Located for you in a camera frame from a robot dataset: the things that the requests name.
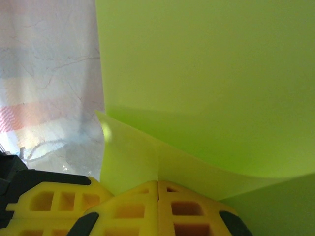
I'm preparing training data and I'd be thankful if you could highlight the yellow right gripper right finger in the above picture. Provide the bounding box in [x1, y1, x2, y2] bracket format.
[157, 180, 254, 236]

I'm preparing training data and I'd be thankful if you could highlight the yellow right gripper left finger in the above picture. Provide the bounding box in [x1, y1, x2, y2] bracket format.
[68, 180, 158, 236]

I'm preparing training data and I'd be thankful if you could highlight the lime green paper sheet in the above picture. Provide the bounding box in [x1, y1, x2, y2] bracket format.
[94, 0, 315, 236]

